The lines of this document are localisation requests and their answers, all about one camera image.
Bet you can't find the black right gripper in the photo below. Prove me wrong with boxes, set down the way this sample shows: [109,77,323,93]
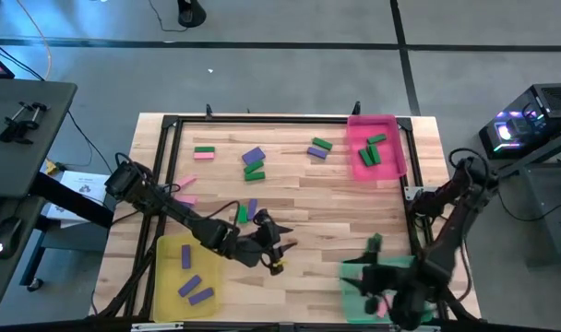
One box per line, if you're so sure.
[339,252,432,331]

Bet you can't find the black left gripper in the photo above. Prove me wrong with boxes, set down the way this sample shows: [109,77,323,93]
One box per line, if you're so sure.
[236,207,300,276]

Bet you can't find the teal plastic bin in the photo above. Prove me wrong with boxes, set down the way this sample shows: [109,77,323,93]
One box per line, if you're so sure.
[338,255,436,325]

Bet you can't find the pink plastic bin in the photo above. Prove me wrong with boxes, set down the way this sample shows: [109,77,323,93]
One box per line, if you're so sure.
[345,113,409,182]

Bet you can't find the yellow plastic bin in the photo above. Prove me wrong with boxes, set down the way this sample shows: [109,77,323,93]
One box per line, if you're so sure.
[152,231,225,323]

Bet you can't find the grey side table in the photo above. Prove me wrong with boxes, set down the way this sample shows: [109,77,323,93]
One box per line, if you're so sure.
[492,124,561,268]

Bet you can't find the white paper sheet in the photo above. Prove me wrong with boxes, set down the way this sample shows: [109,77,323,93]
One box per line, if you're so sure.
[44,169,111,222]

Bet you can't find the black desk leg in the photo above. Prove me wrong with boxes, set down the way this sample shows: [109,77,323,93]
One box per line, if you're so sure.
[19,172,118,293]

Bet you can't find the computer tower with lights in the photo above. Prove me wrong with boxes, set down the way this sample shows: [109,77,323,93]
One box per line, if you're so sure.
[477,82,561,161]

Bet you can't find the black stand base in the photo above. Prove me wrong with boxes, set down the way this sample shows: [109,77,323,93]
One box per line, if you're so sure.
[176,0,208,29]

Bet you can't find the black desk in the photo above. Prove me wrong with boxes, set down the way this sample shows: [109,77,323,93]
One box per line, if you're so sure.
[0,78,78,199]

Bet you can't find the black lower desk shelf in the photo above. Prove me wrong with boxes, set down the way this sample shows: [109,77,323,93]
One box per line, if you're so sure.
[0,196,49,313]

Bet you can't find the black computer mouse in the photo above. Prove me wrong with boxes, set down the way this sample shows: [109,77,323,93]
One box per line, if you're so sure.
[0,216,24,260]

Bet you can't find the black desk clamp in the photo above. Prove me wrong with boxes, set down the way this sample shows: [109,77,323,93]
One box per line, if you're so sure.
[0,101,51,146]

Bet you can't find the black aluminium table frame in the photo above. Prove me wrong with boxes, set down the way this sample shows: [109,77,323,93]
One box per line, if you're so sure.
[89,101,483,332]

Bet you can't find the silver bracket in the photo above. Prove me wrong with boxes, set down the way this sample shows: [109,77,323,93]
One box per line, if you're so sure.
[130,321,185,332]

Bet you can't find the black floor cable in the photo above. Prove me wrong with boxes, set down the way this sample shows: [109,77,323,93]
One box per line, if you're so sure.
[66,110,115,174]

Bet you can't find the orange cable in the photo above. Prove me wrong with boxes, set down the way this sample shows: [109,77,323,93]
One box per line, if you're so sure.
[15,0,54,82]

